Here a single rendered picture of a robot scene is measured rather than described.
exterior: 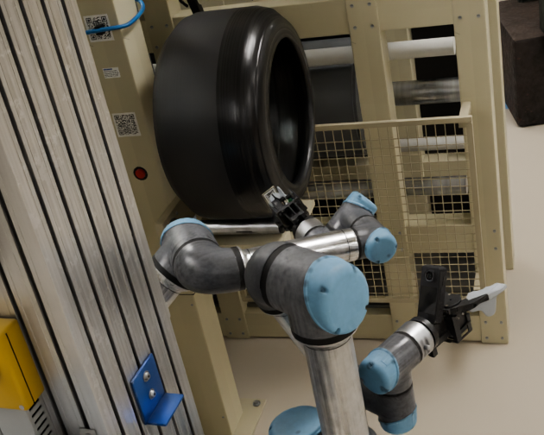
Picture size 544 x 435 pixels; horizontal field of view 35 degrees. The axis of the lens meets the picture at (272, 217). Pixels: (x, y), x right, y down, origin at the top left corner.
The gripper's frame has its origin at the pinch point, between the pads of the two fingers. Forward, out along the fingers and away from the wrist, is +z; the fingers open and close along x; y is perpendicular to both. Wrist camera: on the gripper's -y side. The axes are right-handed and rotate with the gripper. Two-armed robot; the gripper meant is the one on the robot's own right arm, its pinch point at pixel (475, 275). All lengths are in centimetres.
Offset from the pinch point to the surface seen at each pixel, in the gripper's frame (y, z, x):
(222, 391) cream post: 70, 5, -122
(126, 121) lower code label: -32, 0, -113
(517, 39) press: 34, 266, -157
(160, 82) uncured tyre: -45, -1, -87
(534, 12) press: 32, 306, -169
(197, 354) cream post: 52, 1, -123
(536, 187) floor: 90, 208, -122
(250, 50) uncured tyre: -46, 16, -69
